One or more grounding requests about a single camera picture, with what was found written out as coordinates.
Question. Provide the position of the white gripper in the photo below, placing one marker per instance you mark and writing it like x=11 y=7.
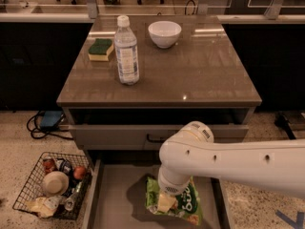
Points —
x=172 y=187

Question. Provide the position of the green rice chip bag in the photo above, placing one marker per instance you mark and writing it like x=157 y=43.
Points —
x=187 y=205

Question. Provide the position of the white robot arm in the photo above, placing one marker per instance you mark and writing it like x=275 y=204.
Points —
x=278 y=165

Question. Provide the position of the grey open middle drawer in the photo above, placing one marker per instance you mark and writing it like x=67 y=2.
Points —
x=117 y=200

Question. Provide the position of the grey top drawer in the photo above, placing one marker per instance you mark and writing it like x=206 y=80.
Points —
x=147 y=129

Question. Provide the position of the crumpled yellow snack bag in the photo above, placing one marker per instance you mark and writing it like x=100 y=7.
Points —
x=44 y=207

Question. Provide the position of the grey drawer cabinet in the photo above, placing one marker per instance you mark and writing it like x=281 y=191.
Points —
x=201 y=71

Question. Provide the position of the red apple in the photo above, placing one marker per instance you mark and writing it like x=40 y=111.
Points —
x=79 y=172

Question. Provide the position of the small glass bottle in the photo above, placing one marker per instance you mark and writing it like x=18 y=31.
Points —
x=71 y=200

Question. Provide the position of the blue white can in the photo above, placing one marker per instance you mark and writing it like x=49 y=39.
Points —
x=64 y=166

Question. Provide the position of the tan upturned bowl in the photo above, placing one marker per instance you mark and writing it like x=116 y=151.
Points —
x=55 y=184

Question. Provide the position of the red soda can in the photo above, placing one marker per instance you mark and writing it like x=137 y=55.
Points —
x=49 y=165

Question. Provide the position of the blue floor tape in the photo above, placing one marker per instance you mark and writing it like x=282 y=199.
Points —
x=294 y=223

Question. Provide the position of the blue power adapter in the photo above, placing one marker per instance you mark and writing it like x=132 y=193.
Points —
x=50 y=119

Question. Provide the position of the clear plastic water bottle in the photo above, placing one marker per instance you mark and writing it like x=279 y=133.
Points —
x=125 y=44

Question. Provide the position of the green and yellow sponge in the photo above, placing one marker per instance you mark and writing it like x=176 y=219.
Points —
x=100 y=50

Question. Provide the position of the white ceramic bowl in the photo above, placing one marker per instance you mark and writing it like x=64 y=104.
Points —
x=164 y=34

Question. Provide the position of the black wire basket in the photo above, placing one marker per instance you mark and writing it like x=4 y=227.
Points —
x=32 y=188

